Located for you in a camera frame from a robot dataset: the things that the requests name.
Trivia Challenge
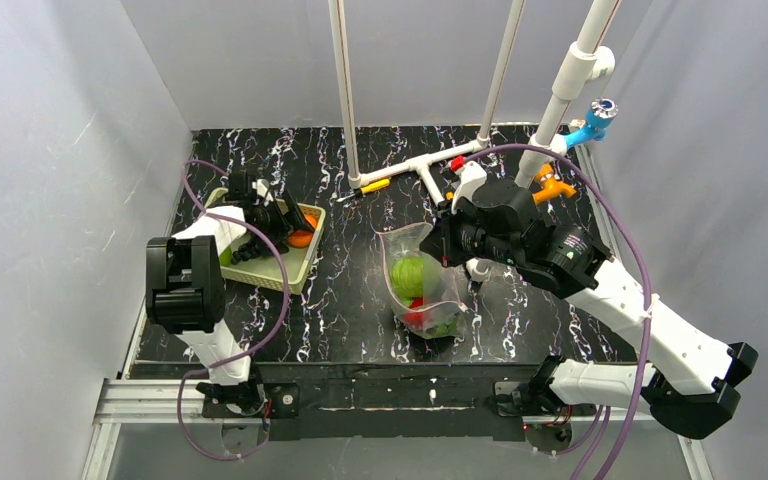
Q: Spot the pale green cabbage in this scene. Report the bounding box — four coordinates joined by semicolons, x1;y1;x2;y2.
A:
390;256;425;299

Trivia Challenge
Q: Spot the clear zip top bag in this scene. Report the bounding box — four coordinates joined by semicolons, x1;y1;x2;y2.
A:
376;222;467;340

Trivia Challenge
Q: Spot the red apple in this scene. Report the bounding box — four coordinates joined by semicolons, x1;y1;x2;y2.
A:
404;297;425;330

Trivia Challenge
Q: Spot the green leafy vegetable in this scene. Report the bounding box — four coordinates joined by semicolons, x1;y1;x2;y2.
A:
420;319;459;339

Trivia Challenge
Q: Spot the dark grape bunch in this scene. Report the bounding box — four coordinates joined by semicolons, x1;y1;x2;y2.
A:
230;238;272;265

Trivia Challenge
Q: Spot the green apple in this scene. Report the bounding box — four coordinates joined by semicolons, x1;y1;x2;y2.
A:
219;247;233;267

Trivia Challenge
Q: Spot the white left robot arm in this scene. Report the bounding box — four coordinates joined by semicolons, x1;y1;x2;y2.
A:
145;173;318;416

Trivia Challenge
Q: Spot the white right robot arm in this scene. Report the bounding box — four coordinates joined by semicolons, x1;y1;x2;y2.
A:
420;180;758;440

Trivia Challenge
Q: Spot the pale green plastic basket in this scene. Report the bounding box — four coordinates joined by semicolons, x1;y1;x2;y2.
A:
221;203;326;295

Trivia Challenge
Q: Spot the orange faucet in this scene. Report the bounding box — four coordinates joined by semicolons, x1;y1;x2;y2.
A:
533;163;577;205

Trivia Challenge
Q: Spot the blue faucet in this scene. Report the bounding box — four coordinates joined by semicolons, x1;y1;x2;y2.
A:
562;98;619;150

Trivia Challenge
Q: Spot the white faucet pipe stand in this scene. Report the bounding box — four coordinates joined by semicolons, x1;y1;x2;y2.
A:
463;0;622;283

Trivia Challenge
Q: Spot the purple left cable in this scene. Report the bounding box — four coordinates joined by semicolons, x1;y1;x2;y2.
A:
176;158;293;463

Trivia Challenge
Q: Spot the purple cable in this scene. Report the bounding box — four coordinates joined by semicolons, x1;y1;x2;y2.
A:
463;143;654;480
176;158;293;463

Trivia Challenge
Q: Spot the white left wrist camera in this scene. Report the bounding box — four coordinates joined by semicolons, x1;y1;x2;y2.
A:
252;179;275;206

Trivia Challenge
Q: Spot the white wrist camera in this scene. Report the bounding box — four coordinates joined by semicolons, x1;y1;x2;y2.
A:
450;156;487;214
252;179;275;206

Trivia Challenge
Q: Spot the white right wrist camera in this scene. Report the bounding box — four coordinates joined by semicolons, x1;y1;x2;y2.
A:
450;156;487;214

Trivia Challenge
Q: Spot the white pvc pipe frame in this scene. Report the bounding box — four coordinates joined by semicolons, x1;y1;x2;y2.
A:
327;0;528;203

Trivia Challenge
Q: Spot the yellow handled screwdriver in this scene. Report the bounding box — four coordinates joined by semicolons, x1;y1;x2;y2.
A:
337;178;390;203

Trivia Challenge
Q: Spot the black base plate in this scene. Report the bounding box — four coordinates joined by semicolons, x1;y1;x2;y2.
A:
198;360;597;443

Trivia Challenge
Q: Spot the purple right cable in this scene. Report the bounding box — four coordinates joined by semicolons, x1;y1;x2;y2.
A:
463;143;654;480

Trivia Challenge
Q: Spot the aluminium rail frame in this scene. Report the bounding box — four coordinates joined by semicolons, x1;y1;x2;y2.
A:
82;142;717;480

